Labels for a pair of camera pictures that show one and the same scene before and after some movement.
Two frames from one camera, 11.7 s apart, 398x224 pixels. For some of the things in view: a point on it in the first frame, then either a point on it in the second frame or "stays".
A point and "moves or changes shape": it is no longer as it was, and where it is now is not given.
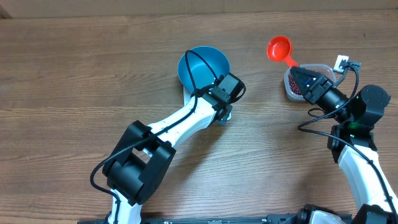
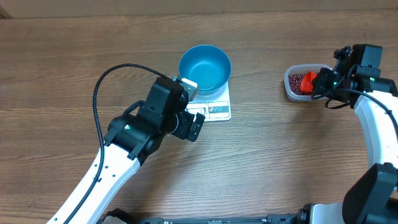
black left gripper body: x=224 y=122 → x=183 y=127
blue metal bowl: x=202 y=74 stays
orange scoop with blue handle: x=279 y=48 moves or changes shape
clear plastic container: x=321 y=70 stays
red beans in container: x=293 y=84 stays
